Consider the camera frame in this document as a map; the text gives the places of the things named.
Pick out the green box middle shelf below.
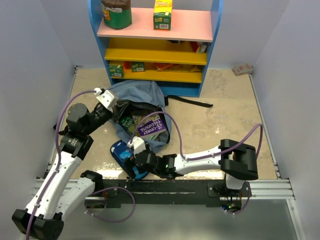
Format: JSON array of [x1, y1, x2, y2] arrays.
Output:
[[131, 61, 146, 73]]

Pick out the green box left shelf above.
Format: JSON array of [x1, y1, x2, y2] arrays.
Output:
[[108, 64, 125, 78]]

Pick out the aluminium frame rail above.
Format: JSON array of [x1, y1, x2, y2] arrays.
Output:
[[18, 178, 306, 240]]

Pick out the yellow green carton top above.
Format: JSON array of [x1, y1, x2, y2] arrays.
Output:
[[153, 0, 173, 31]]

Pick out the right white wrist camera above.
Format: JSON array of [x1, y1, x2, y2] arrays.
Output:
[[127, 136, 146, 155]]

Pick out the teal boxes bottom shelf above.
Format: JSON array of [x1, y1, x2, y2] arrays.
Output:
[[116, 79, 131, 85]]

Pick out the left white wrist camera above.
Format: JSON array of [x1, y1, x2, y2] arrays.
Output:
[[94, 87, 119, 112]]

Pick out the green box shelf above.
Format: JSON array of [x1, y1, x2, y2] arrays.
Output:
[[108, 64, 125, 78], [131, 61, 146, 73]]

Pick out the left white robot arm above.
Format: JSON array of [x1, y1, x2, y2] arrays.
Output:
[[12, 103, 113, 240]]

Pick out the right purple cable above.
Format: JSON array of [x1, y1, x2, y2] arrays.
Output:
[[129, 111, 264, 216]]

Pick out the purple cable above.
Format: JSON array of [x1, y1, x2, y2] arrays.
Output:
[[25, 90, 136, 240], [129, 111, 264, 216]]

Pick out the blue dinosaur pencil case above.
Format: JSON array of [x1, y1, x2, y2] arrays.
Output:
[[110, 140, 149, 180]]

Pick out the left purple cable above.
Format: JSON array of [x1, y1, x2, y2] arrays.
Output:
[[25, 90, 136, 240]]

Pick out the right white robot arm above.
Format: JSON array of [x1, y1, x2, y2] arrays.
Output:
[[127, 137, 258, 197]]

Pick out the green brown canister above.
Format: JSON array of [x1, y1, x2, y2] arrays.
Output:
[[101, 0, 132, 30]]

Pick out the small red white box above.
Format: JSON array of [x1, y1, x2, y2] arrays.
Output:
[[231, 63, 253, 76]]

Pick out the purple treehouse book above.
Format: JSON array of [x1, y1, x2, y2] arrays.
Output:
[[130, 109, 166, 140]]

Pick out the red packet middle shelf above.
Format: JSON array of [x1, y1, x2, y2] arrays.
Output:
[[189, 41, 208, 54]]

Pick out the green treehouse book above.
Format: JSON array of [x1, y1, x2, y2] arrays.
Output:
[[117, 115, 161, 142]]

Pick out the blue pink yellow shelf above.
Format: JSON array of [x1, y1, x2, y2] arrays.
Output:
[[87, 0, 224, 97]]

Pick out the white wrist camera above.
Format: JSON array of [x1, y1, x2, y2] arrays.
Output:
[[127, 136, 146, 155], [94, 87, 119, 112]]

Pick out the orange snack packets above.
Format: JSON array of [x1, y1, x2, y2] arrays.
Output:
[[153, 62, 202, 73]]

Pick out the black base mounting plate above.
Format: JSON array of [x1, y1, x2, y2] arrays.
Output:
[[73, 178, 253, 210]]

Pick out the blue student backpack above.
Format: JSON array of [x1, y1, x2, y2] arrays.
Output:
[[52, 79, 214, 154]]

